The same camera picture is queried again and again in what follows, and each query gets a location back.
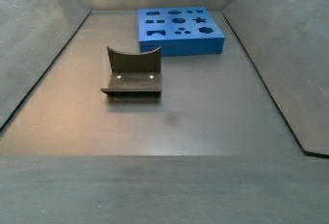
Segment blue shape sorter block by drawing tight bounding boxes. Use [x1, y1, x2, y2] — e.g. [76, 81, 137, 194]
[137, 7, 224, 57]

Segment black curved holder stand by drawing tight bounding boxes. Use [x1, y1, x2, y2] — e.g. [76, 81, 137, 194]
[101, 47, 161, 95]

